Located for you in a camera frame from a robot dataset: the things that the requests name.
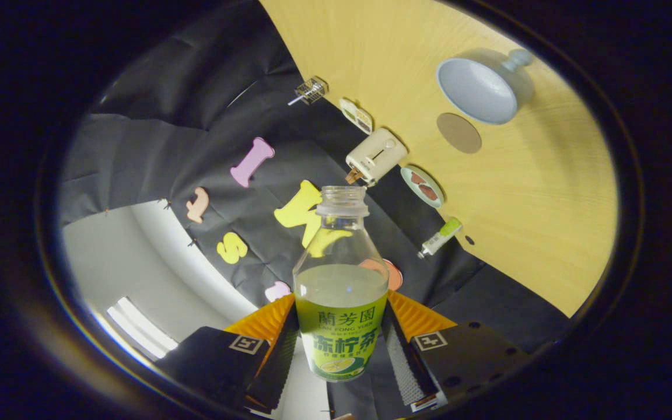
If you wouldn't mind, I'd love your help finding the black backdrop cloth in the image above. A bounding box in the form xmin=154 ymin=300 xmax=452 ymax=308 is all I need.
xmin=59 ymin=0 xmax=573 ymax=418

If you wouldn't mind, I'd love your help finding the clear glass tumbler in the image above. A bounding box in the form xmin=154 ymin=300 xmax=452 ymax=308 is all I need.
xmin=295 ymin=76 xmax=329 ymax=106

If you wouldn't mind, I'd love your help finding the wooden table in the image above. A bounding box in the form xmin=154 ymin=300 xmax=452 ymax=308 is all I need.
xmin=259 ymin=0 xmax=618 ymax=319

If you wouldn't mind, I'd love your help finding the large ceiling light panel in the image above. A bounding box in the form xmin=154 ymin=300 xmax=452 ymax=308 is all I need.
xmin=107 ymin=297 xmax=179 ymax=359

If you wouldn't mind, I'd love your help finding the slim white green bottle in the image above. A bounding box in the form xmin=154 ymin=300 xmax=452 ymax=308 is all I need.
xmin=418 ymin=217 xmax=463 ymax=259

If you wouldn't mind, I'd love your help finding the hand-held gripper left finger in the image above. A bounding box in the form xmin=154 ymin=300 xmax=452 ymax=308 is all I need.
xmin=155 ymin=293 xmax=300 ymax=415

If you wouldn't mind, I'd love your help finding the green label juice bottle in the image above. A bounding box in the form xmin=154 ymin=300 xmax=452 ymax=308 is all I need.
xmin=293 ymin=185 xmax=390 ymax=382

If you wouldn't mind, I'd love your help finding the round brown coaster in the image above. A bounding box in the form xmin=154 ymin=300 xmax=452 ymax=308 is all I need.
xmin=436 ymin=112 xmax=482 ymax=155

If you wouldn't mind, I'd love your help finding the pale grey cup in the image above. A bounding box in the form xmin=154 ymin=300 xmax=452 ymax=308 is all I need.
xmin=436 ymin=48 xmax=536 ymax=125

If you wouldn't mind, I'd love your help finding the white compartment tray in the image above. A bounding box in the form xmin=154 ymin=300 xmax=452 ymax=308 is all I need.
xmin=339 ymin=97 xmax=374 ymax=135

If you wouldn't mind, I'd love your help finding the pale green plate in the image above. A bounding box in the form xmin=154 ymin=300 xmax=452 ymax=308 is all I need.
xmin=400 ymin=166 xmax=445 ymax=209

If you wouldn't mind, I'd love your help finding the cream toaster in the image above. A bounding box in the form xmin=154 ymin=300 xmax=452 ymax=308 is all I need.
xmin=345 ymin=128 xmax=408 ymax=185

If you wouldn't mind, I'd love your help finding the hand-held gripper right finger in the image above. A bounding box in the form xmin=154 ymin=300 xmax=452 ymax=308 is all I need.
xmin=381 ymin=290 xmax=532 ymax=414

